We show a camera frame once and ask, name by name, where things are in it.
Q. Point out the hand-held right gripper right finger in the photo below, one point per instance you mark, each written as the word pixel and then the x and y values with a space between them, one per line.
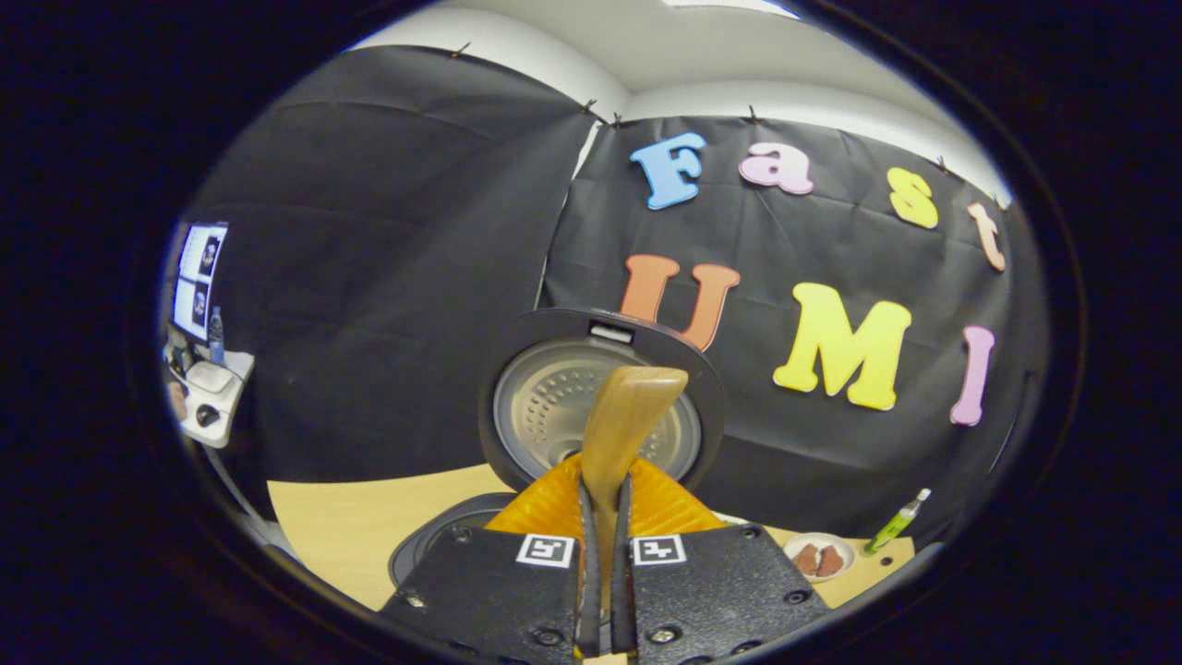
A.
pixel 720 591

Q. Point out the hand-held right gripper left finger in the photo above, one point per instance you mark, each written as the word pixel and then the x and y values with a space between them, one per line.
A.
pixel 499 591

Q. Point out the dark grey rice cooker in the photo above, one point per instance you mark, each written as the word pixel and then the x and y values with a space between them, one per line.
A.
pixel 554 406

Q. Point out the wooden spoon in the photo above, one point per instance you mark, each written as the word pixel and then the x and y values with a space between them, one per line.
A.
pixel 633 416

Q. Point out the brown meat piece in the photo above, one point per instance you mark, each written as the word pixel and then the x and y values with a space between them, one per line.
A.
pixel 829 562
pixel 805 560

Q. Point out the white round plate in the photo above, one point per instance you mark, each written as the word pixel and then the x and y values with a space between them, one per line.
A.
pixel 836 540

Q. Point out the green tea bottle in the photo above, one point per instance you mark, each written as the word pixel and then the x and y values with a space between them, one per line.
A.
pixel 891 528

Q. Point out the black backdrop cloth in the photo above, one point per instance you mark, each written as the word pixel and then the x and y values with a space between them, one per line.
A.
pixel 369 323

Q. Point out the white side desk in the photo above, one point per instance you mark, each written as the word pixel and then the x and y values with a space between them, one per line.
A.
pixel 231 406

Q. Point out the black computer mouse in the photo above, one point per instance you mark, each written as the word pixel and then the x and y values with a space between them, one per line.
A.
pixel 208 416

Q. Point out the clear water bottle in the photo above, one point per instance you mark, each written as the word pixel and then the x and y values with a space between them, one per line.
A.
pixel 216 337

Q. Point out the computer monitor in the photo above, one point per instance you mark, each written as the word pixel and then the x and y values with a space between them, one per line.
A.
pixel 200 282

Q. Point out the large ceiling light panel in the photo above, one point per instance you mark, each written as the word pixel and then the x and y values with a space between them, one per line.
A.
pixel 729 6

